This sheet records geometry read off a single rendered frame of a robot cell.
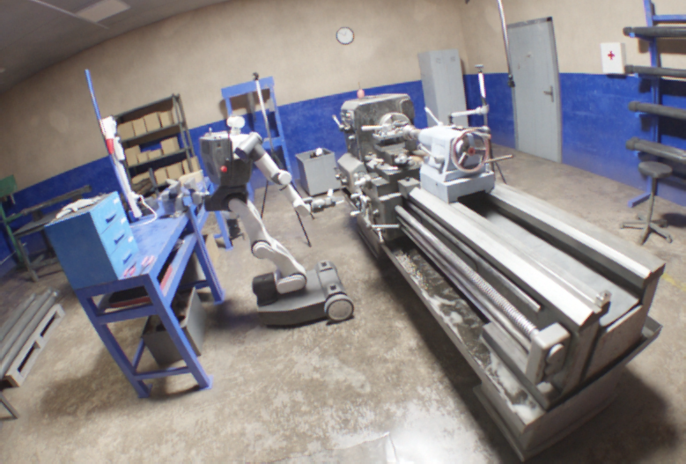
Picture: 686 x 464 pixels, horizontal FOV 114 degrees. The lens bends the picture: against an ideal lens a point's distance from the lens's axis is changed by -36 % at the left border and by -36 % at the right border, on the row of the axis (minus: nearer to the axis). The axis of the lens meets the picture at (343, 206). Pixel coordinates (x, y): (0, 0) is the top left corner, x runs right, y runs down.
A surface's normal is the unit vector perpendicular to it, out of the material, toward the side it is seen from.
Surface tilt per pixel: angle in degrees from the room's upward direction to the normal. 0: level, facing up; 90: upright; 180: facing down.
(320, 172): 90
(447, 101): 90
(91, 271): 90
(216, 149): 96
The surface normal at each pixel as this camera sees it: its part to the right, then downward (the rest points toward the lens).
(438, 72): 0.21, 0.31
